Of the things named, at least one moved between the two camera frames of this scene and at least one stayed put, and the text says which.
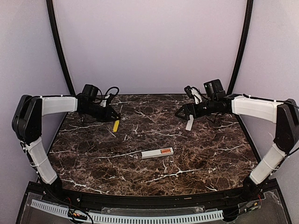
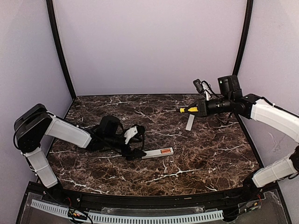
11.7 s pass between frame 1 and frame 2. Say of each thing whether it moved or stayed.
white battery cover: stayed
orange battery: stayed
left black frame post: stayed
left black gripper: moved
